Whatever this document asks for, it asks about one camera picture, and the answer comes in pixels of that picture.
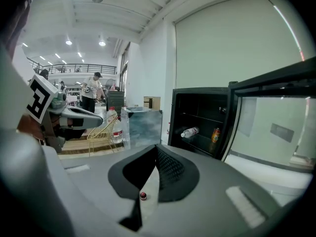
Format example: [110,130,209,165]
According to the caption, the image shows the black balcony railing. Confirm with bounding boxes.
[26,63,118,76]

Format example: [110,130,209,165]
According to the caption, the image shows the yellow wire basket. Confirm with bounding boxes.
[86,114,119,157]

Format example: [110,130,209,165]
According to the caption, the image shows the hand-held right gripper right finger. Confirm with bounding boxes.
[145,144,282,237]

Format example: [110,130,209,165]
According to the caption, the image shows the person's left hand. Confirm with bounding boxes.
[58,117,74,129]

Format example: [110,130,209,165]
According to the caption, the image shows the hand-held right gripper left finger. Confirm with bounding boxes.
[58,144,158,237]

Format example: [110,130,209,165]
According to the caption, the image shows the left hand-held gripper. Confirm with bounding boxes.
[25,74,104,154]

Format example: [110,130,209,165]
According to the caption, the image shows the striped wooden platform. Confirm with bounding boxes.
[58,134,125,156]

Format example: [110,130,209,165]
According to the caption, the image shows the large clear water jug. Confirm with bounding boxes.
[106,106,124,144]

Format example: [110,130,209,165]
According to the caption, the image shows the dark metal cabinet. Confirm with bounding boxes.
[106,90,126,113]

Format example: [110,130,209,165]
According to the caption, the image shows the orange soda bottle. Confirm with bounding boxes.
[211,127,221,143]

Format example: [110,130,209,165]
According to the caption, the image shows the brown cardboard box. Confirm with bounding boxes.
[143,95,161,109]

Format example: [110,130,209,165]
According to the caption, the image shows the clear plastic water bottle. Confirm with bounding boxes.
[180,126,200,139]

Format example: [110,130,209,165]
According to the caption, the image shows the person's left forearm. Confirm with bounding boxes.
[16,114,46,141]

